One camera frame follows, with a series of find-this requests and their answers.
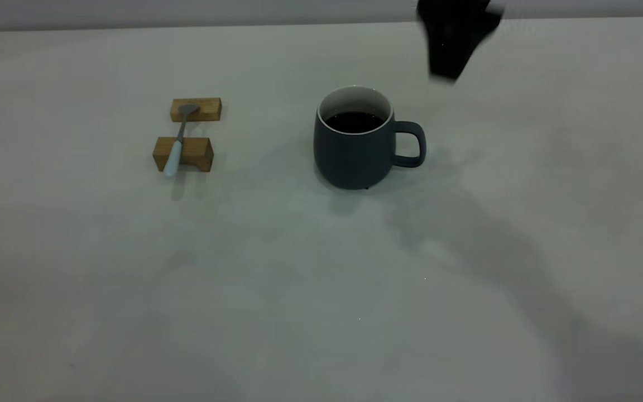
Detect flat rectangular wooden block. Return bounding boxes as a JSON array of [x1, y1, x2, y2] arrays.
[[170, 98, 223, 123]]

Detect dark coffee liquid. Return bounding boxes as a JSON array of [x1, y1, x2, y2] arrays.
[[324, 111, 386, 134]]

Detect arched wooden block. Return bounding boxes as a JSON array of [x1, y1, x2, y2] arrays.
[[152, 137, 214, 173]]

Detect dark grey ceramic cup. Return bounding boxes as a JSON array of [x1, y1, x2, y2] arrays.
[[314, 85, 427, 190]]

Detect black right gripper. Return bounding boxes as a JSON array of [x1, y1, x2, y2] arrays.
[[416, 0, 503, 82]]

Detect spoon with light blue handle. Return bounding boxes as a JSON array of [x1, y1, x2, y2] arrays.
[[164, 103, 201, 179]]

